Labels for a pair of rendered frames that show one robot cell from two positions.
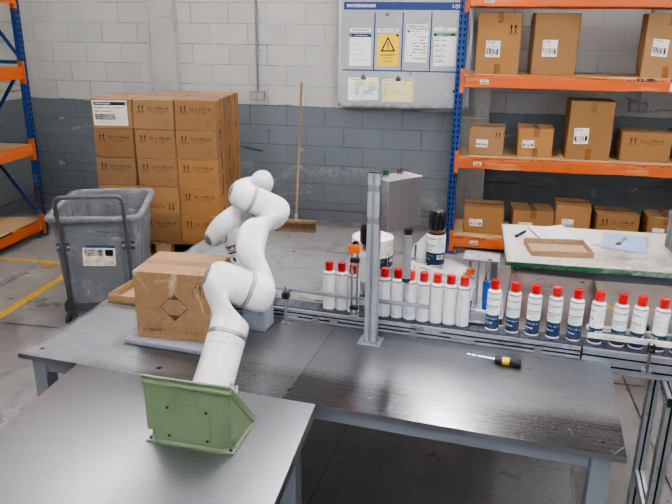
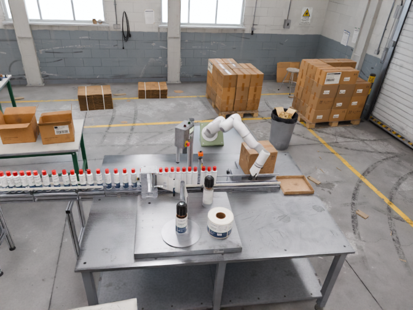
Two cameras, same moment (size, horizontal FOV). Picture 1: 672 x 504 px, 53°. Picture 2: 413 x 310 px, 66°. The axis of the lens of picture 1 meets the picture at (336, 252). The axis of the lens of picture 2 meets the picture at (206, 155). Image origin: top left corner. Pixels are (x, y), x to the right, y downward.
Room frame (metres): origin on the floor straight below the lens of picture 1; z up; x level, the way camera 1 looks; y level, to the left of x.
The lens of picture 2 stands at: (4.70, -1.13, 2.70)
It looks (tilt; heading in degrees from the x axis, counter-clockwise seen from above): 32 degrees down; 154
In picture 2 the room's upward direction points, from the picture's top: 4 degrees clockwise
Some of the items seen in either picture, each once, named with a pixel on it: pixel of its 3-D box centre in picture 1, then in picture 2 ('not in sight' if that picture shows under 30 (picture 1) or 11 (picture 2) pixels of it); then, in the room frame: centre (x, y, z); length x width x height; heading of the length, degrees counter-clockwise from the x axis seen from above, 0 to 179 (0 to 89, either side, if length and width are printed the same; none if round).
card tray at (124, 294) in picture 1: (154, 291); (294, 184); (2.80, 0.82, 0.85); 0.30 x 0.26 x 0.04; 73
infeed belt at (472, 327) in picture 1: (368, 317); (195, 187); (2.52, -0.14, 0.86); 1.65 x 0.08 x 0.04; 73
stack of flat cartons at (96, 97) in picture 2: not in sight; (95, 97); (-1.75, -0.55, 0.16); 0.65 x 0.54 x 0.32; 84
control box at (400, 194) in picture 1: (395, 201); (184, 134); (2.41, -0.22, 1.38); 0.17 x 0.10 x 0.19; 128
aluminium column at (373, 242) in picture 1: (373, 259); (190, 151); (2.37, -0.14, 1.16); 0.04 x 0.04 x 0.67; 73
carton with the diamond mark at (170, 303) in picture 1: (184, 295); (257, 158); (2.43, 0.59, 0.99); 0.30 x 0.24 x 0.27; 80
